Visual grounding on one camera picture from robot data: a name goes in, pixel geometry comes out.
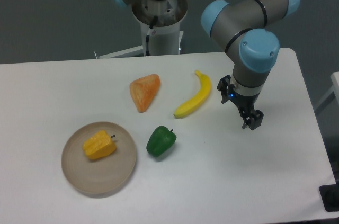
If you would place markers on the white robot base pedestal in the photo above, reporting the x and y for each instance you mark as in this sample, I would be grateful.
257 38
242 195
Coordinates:
159 27

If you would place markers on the beige round plate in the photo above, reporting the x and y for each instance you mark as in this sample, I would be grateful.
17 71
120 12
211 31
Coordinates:
104 176

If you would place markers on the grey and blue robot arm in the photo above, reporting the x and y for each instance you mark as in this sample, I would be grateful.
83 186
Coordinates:
240 30

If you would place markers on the black box at table edge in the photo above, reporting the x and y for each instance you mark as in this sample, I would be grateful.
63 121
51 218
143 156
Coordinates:
329 196

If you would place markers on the yellow banana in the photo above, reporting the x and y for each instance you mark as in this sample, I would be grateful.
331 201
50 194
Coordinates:
198 99

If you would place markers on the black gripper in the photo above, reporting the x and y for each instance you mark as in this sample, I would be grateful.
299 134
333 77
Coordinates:
244 98

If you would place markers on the orange bread wedge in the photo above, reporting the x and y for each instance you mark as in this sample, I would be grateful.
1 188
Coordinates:
143 91

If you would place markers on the yellow bell pepper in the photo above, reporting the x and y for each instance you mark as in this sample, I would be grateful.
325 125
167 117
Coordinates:
99 145

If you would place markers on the green bell pepper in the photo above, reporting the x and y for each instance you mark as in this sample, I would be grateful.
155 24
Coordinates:
161 140

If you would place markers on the white furniture at right edge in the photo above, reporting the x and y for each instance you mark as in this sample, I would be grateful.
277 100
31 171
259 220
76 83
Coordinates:
329 96

